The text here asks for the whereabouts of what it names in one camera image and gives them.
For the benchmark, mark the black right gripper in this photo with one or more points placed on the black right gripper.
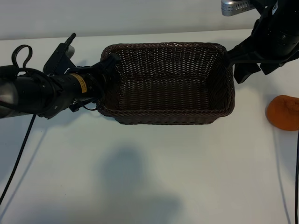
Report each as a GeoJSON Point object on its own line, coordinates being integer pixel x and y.
{"type": "Point", "coordinates": [250, 53]}

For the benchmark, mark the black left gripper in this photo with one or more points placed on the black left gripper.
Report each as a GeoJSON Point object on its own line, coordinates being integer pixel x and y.
{"type": "Point", "coordinates": [102, 74]}

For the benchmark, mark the orange fruit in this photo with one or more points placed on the orange fruit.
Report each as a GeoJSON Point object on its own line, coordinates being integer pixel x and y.
{"type": "Point", "coordinates": [280, 116]}

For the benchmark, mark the dark brown woven basket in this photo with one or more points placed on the dark brown woven basket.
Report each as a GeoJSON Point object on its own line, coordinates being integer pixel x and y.
{"type": "Point", "coordinates": [168, 93]}

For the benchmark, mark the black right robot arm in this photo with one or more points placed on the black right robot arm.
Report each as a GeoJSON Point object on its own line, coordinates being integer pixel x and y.
{"type": "Point", "coordinates": [282, 25]}

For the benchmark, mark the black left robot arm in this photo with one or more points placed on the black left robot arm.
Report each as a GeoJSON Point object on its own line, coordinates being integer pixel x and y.
{"type": "Point", "coordinates": [35, 88]}

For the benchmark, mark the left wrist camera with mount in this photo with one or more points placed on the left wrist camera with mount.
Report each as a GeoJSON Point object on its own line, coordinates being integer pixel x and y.
{"type": "Point", "coordinates": [57, 58]}

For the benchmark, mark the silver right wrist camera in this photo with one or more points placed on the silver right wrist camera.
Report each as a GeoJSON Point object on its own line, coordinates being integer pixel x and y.
{"type": "Point", "coordinates": [233, 7]}

